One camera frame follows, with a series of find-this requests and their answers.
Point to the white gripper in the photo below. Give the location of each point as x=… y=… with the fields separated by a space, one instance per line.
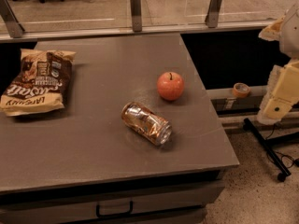
x=291 y=36

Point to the red apple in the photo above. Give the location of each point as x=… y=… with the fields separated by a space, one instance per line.
x=170 y=86

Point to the brown chip bag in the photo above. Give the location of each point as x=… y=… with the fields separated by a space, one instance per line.
x=41 y=84

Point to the orange tape roll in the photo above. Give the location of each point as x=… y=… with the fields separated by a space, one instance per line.
x=240 y=90

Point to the black stand leg with wheel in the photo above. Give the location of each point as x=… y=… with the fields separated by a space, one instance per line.
x=268 y=144

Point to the grey cabinet drawer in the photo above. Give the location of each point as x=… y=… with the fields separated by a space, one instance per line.
x=178 y=204

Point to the glass railing panel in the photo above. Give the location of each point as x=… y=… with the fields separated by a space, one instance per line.
x=56 y=15

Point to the right metal railing bracket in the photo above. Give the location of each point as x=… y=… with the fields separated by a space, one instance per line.
x=212 y=16

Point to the metal railing bracket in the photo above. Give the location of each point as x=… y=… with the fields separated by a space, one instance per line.
x=136 y=15
x=212 y=16
x=14 y=28

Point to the middle metal railing bracket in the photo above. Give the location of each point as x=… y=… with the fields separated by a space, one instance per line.
x=136 y=15

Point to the black drawer handle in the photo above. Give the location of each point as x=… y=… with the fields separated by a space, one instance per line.
x=111 y=209

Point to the left metal railing bracket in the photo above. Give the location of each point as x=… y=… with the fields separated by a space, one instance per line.
x=14 y=28

